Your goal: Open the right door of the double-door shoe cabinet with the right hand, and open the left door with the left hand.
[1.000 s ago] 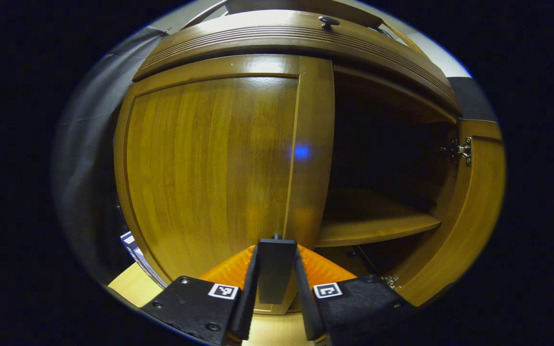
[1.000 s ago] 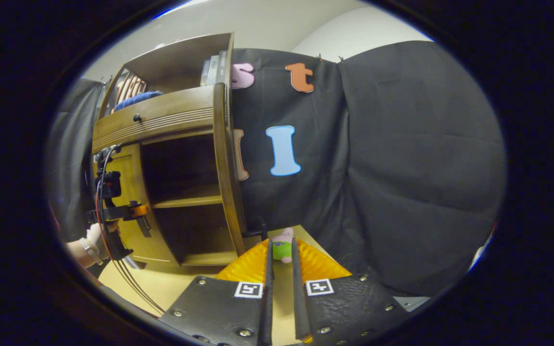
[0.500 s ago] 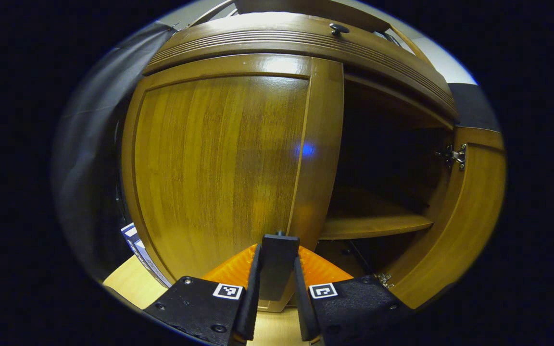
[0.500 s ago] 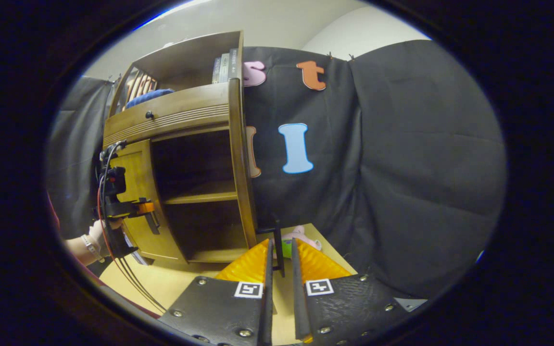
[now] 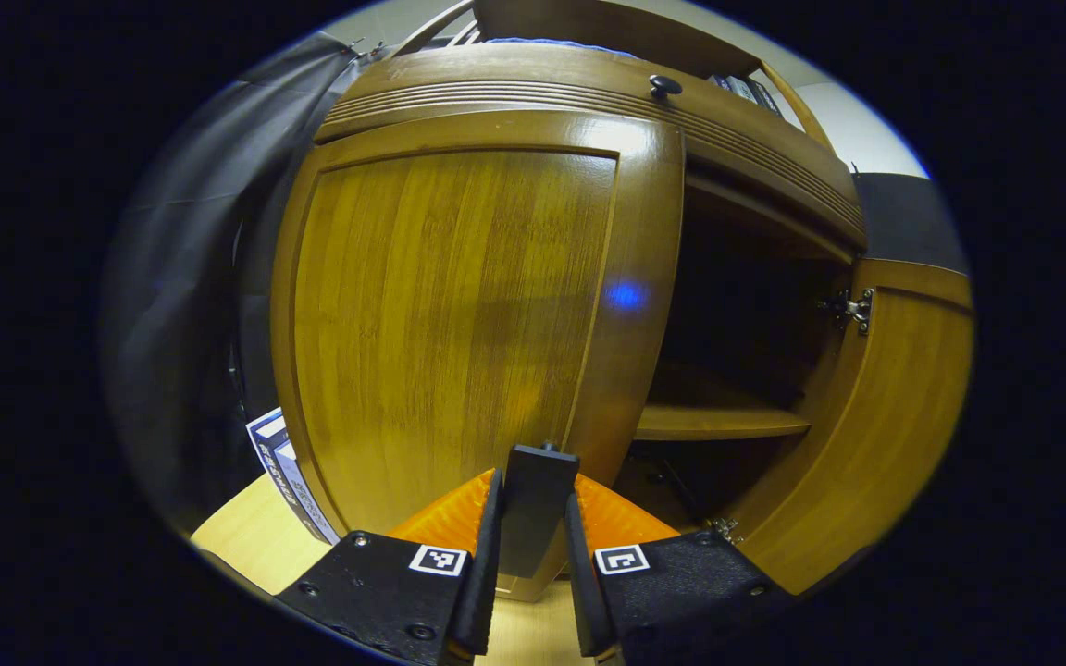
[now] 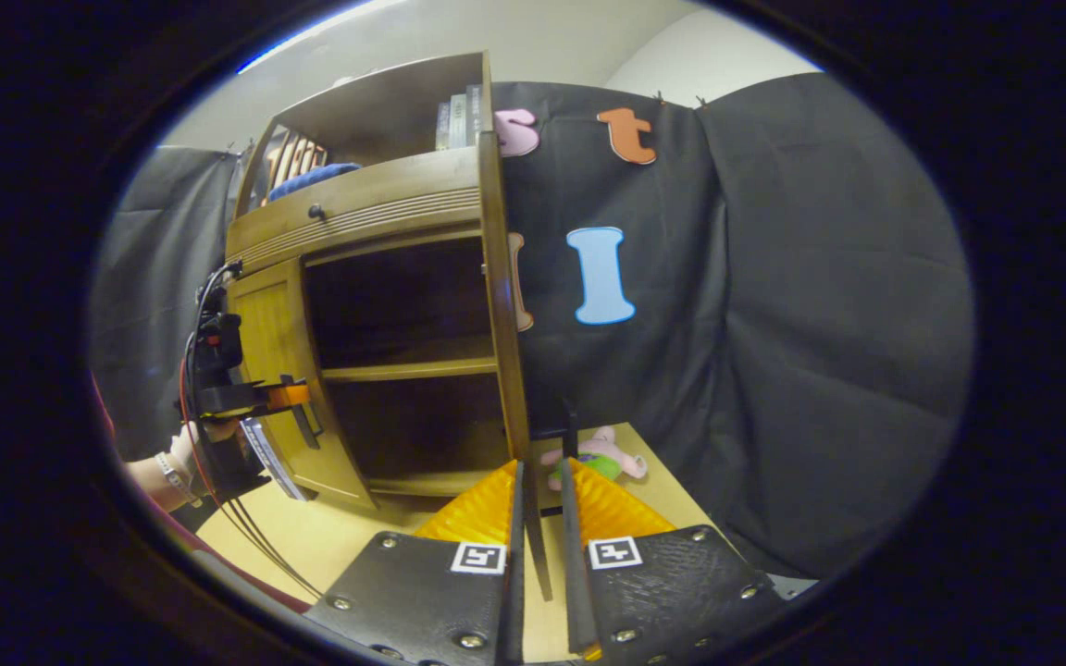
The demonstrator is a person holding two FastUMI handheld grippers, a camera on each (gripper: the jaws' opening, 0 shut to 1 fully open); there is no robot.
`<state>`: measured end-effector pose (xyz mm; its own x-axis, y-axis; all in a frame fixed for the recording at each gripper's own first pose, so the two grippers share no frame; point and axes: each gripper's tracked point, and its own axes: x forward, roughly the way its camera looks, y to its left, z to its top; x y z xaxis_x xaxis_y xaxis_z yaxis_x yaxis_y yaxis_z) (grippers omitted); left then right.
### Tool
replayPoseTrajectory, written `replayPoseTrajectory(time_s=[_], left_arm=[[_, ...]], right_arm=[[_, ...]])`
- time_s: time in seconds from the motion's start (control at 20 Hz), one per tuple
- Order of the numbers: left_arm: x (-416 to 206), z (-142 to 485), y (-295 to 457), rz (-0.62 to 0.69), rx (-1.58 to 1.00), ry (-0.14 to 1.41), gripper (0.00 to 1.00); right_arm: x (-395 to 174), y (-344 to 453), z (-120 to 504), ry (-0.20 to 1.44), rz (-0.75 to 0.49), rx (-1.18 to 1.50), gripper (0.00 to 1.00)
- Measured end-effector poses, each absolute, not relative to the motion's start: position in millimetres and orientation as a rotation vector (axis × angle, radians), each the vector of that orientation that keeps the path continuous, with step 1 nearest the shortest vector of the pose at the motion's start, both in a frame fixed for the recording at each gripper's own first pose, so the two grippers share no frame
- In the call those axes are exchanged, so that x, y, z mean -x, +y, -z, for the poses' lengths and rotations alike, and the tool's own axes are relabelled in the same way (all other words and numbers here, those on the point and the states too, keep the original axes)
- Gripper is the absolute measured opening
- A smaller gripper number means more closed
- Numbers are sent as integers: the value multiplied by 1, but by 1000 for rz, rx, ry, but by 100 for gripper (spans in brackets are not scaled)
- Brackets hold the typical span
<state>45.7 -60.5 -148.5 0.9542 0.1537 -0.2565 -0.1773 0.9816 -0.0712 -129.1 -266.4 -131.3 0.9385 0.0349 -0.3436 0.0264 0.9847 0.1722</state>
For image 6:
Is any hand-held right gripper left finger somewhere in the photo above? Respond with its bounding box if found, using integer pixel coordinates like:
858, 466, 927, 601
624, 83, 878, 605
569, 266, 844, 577
304, 460, 527, 666

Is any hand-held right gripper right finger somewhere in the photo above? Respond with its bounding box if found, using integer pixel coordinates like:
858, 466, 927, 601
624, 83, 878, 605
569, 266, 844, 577
559, 456, 788, 666

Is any black door handle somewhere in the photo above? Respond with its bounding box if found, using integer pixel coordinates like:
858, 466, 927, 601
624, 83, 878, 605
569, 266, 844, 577
524, 396, 582, 602
279, 374, 324, 451

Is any wooden double-door shoe cabinet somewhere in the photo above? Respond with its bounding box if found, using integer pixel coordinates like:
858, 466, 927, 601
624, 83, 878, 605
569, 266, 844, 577
223, 51, 534, 510

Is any white spine book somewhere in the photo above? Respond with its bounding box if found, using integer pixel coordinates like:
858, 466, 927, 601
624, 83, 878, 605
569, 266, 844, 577
242, 421, 279, 496

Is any pink green plush toy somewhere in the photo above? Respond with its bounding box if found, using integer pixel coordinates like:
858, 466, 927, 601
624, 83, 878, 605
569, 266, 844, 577
540, 425, 650, 493

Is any wooden inner shelf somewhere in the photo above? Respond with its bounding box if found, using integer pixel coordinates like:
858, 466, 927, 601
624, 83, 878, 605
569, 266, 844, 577
320, 356, 502, 385

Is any blue towel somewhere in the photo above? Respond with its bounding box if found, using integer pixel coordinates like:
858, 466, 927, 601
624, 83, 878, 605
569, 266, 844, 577
266, 163, 363, 203

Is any wooden ribbed drawer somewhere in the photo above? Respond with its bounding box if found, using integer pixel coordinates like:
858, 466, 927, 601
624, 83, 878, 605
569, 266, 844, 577
225, 148, 486, 271

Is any black backdrop cloth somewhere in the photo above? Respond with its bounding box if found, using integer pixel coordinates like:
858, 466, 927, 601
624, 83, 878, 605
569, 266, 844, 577
89, 72, 976, 582

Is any red cable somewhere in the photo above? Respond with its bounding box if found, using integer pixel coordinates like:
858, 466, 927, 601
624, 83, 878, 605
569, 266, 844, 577
179, 351, 219, 505

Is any silver wrist bracelet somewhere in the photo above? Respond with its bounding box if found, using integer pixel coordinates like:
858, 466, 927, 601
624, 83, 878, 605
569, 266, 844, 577
155, 451, 205, 508

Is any black cable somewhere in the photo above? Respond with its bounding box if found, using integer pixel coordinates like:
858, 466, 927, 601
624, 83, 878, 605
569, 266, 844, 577
183, 264, 323, 600

